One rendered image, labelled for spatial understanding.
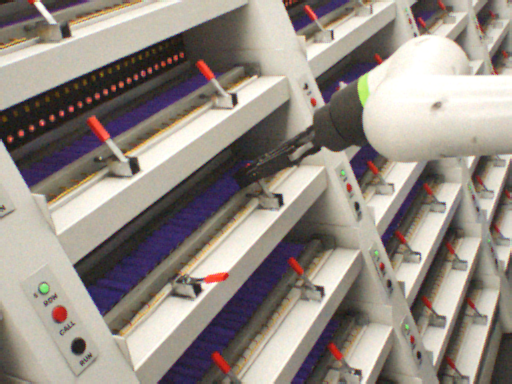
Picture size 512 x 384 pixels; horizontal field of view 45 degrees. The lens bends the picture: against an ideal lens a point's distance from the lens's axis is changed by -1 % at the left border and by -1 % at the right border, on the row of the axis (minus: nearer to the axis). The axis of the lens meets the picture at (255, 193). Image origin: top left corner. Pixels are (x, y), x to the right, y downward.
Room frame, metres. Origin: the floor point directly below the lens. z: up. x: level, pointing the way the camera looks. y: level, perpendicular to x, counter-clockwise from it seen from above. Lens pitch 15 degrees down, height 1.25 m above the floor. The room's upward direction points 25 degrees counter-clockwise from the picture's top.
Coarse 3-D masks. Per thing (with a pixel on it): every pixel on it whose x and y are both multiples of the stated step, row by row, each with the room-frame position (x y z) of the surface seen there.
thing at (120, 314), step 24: (288, 168) 1.16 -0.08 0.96; (240, 192) 1.05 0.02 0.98; (216, 216) 0.98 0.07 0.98; (240, 216) 1.00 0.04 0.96; (192, 240) 0.92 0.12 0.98; (216, 240) 0.93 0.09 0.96; (168, 264) 0.86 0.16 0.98; (192, 264) 0.87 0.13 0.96; (144, 288) 0.81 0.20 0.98; (120, 312) 0.76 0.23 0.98; (144, 312) 0.78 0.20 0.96
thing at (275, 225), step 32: (320, 160) 1.15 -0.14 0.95; (288, 192) 1.07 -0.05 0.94; (320, 192) 1.13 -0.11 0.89; (128, 224) 0.98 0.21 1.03; (256, 224) 0.98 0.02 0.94; (288, 224) 1.02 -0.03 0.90; (96, 256) 0.91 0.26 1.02; (224, 256) 0.90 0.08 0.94; (256, 256) 0.92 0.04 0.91; (224, 288) 0.84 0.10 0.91; (160, 320) 0.77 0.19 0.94; (192, 320) 0.78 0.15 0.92; (128, 352) 0.67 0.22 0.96; (160, 352) 0.72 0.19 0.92
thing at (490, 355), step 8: (496, 328) 1.71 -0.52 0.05; (496, 336) 1.69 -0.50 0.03; (488, 344) 1.64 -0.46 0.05; (496, 344) 1.67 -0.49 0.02; (488, 352) 1.61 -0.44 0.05; (496, 352) 1.65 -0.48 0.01; (488, 360) 1.58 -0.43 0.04; (480, 368) 1.56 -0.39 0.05; (488, 368) 1.57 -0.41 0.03; (480, 376) 1.52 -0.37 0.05; (488, 376) 1.55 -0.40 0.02
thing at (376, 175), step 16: (352, 160) 1.54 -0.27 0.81; (368, 160) 1.52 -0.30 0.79; (384, 160) 1.52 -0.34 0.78; (368, 176) 1.42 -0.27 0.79; (384, 176) 1.44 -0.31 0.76; (400, 176) 1.44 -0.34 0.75; (416, 176) 1.50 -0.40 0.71; (368, 192) 1.38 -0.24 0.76; (384, 192) 1.36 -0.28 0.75; (400, 192) 1.38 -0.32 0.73; (368, 208) 1.23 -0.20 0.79; (384, 208) 1.30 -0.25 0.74; (384, 224) 1.28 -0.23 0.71
